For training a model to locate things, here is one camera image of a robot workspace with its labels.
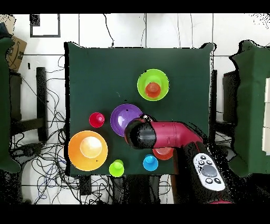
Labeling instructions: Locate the purple bowl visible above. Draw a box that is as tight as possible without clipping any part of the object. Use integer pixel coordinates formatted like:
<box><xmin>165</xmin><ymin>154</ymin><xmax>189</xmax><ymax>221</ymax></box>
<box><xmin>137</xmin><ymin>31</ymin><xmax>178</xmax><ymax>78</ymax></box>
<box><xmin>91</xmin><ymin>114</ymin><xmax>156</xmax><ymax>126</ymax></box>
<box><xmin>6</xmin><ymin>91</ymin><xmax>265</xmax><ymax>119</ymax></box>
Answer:
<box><xmin>110</xmin><ymin>103</ymin><xmax>144</xmax><ymax>138</ymax></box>

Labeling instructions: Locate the orange cup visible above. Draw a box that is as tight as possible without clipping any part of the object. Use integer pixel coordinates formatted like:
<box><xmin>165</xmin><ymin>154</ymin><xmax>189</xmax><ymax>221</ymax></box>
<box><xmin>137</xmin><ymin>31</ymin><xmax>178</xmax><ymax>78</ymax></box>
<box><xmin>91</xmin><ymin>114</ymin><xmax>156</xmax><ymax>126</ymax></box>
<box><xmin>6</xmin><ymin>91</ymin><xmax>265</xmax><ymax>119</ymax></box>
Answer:
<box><xmin>144</xmin><ymin>82</ymin><xmax>161</xmax><ymax>98</ymax></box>

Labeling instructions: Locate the green bowl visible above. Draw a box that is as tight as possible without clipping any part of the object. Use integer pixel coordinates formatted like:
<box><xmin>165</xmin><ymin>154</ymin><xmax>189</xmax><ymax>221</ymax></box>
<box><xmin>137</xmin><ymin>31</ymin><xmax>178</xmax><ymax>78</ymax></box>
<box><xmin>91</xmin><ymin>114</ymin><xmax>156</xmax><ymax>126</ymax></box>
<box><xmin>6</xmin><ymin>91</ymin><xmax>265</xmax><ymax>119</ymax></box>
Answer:
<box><xmin>137</xmin><ymin>69</ymin><xmax>170</xmax><ymax>101</ymax></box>

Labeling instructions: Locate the lime green cup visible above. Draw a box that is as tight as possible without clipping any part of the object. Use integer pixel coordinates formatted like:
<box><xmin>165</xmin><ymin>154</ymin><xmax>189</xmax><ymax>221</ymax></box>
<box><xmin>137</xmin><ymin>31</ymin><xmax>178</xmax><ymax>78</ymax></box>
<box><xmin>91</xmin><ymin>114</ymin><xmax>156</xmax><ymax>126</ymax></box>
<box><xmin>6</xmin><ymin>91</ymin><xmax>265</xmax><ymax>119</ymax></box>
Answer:
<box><xmin>109</xmin><ymin>159</ymin><xmax>125</xmax><ymax>178</ymax></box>

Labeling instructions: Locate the red cup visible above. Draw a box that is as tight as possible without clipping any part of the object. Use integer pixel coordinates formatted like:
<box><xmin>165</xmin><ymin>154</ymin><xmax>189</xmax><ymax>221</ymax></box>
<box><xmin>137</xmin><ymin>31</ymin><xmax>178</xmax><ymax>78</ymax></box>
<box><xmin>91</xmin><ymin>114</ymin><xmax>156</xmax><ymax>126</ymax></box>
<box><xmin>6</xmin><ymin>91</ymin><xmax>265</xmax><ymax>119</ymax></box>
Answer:
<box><xmin>89</xmin><ymin>112</ymin><xmax>105</xmax><ymax>128</ymax></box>

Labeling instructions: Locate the orange bowl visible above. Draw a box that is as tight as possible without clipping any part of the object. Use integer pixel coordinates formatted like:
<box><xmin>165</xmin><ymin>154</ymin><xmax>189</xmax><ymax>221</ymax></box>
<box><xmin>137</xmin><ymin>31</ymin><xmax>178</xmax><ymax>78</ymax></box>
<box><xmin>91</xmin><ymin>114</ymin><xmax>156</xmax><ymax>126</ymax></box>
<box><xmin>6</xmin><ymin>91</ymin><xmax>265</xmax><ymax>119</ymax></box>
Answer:
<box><xmin>152</xmin><ymin>147</ymin><xmax>175</xmax><ymax>161</ymax></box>

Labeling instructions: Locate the blue cup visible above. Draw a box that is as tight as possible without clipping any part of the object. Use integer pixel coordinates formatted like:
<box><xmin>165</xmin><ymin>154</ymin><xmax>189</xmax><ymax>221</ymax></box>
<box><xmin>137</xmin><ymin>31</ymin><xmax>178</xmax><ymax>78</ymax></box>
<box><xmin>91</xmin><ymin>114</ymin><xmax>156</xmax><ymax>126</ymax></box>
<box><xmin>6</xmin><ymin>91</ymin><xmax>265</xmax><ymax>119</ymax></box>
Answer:
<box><xmin>142</xmin><ymin>154</ymin><xmax>159</xmax><ymax>172</ymax></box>

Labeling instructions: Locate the dark green tablecloth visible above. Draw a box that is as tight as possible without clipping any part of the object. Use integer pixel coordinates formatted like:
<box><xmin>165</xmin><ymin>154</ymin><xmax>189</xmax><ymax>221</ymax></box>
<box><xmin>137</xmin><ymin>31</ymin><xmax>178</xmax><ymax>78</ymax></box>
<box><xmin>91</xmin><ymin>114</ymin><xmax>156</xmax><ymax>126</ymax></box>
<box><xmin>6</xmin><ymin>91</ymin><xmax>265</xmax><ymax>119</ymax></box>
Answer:
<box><xmin>64</xmin><ymin>41</ymin><xmax>216</xmax><ymax>176</ymax></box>

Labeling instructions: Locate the large yellow bowl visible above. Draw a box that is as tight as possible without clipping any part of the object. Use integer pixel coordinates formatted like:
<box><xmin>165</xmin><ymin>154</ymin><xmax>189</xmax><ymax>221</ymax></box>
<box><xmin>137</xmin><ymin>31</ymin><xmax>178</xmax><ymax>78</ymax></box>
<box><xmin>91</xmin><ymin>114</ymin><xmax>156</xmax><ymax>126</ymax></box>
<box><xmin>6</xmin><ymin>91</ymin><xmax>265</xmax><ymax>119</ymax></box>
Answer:
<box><xmin>67</xmin><ymin>130</ymin><xmax>109</xmax><ymax>172</ymax></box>

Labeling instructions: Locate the black metal stand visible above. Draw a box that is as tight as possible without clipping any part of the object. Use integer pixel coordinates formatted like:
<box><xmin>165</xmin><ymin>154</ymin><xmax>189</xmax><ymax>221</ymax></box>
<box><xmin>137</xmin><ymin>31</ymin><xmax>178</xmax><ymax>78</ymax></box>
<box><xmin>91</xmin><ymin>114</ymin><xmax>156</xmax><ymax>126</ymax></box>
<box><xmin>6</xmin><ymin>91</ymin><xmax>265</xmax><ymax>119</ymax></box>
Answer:
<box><xmin>209</xmin><ymin>69</ymin><xmax>240</xmax><ymax>136</ymax></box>
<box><xmin>9</xmin><ymin>67</ymin><xmax>48</xmax><ymax>142</ymax></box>

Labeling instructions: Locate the black chair base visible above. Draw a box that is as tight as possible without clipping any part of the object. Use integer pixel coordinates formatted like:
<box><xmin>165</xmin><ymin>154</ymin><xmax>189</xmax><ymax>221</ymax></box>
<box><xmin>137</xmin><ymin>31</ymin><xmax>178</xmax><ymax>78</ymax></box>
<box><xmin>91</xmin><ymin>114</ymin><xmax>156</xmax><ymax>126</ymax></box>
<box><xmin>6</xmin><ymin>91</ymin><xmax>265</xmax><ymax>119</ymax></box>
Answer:
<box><xmin>10</xmin><ymin>142</ymin><xmax>44</xmax><ymax>161</ymax></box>

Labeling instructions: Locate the green cloth covered table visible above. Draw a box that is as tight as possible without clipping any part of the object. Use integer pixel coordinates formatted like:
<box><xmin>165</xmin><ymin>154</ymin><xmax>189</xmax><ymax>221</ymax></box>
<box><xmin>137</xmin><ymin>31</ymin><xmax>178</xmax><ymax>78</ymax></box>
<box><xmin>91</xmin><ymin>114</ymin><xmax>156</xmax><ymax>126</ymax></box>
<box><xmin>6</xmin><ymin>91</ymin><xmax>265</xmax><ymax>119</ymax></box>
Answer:
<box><xmin>228</xmin><ymin>40</ymin><xmax>270</xmax><ymax>178</ymax></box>
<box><xmin>0</xmin><ymin>36</ymin><xmax>22</xmax><ymax>174</ymax></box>

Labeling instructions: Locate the cardboard box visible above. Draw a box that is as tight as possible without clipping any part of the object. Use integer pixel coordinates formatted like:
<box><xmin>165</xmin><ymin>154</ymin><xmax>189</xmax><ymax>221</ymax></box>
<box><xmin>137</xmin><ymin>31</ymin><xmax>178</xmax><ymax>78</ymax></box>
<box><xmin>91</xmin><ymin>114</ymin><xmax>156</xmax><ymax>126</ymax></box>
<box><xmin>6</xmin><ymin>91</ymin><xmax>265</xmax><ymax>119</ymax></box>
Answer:
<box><xmin>5</xmin><ymin>34</ymin><xmax>27</xmax><ymax>73</ymax></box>

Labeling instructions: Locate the white box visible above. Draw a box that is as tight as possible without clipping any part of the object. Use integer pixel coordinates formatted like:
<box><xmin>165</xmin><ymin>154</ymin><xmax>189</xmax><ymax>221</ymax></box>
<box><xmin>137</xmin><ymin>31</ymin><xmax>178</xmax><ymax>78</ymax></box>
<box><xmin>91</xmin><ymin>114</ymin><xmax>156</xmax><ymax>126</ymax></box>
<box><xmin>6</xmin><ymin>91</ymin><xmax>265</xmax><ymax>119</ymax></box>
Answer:
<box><xmin>262</xmin><ymin>127</ymin><xmax>270</xmax><ymax>156</ymax></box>
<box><xmin>264</xmin><ymin>77</ymin><xmax>270</xmax><ymax>104</ymax></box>

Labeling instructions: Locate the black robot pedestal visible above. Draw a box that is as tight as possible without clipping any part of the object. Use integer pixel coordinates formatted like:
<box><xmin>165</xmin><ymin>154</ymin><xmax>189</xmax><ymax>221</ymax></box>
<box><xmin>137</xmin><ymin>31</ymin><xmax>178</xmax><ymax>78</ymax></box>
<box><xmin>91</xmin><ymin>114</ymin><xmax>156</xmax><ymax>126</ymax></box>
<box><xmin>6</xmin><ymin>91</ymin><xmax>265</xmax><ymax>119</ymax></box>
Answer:
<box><xmin>111</xmin><ymin>174</ymin><xmax>161</xmax><ymax>204</ymax></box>

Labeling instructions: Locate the black floor cable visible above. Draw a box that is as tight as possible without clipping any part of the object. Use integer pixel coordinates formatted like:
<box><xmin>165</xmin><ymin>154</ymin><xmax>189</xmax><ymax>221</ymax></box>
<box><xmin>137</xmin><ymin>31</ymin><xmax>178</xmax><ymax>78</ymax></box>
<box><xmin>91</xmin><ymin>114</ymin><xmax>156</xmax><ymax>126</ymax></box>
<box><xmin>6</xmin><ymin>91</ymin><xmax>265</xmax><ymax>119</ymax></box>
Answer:
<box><xmin>102</xmin><ymin>14</ymin><xmax>115</xmax><ymax>48</ymax></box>

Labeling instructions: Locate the tangle of cables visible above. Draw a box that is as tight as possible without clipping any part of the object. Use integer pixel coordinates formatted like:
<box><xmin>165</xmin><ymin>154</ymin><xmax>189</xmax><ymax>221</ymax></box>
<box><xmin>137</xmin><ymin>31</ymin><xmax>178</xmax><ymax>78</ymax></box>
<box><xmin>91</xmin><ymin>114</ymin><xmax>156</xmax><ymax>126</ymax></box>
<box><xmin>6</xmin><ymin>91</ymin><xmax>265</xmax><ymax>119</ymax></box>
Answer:
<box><xmin>10</xmin><ymin>55</ymin><xmax>112</xmax><ymax>204</ymax></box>

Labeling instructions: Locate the black square frame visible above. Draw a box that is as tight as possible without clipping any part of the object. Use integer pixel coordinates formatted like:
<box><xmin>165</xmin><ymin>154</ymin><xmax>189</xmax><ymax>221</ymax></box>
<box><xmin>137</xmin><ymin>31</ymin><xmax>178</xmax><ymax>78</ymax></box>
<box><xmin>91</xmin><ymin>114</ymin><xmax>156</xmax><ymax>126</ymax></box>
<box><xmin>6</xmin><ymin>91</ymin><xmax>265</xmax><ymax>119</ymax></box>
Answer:
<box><xmin>30</xmin><ymin>14</ymin><xmax>61</xmax><ymax>38</ymax></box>

